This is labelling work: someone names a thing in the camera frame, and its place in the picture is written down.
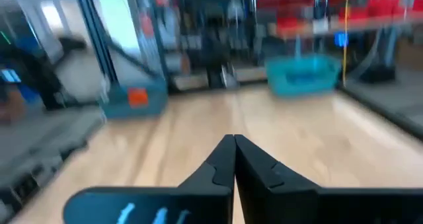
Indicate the orange toy block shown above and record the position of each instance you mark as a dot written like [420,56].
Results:
[138,97]

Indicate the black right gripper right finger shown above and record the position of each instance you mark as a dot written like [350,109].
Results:
[297,204]

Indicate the red storage bins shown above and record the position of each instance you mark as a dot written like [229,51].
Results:
[287,6]

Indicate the teal plastic bin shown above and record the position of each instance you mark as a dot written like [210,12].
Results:
[115,109]
[302,85]

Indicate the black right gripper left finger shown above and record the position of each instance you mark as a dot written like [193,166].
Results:
[198,201]

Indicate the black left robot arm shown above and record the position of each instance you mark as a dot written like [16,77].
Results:
[215,59]

